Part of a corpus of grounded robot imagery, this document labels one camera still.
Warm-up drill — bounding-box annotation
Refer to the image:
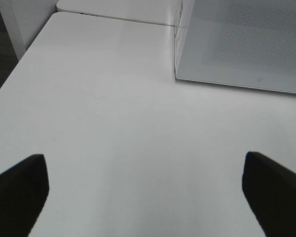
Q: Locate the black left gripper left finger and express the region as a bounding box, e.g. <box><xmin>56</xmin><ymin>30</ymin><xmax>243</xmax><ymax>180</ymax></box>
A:
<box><xmin>0</xmin><ymin>154</ymin><xmax>49</xmax><ymax>237</ymax></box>

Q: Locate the white microwave oven body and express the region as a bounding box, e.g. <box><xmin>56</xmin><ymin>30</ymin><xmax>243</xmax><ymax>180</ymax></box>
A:
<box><xmin>173</xmin><ymin>0</ymin><xmax>189</xmax><ymax>80</ymax></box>

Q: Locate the white microwave door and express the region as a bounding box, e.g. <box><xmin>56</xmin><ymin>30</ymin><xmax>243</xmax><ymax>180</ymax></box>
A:
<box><xmin>177</xmin><ymin>0</ymin><xmax>296</xmax><ymax>94</ymax></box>

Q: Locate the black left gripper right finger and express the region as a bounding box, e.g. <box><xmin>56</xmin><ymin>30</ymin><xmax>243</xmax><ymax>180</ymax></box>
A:
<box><xmin>242</xmin><ymin>152</ymin><xmax>296</xmax><ymax>237</ymax></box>

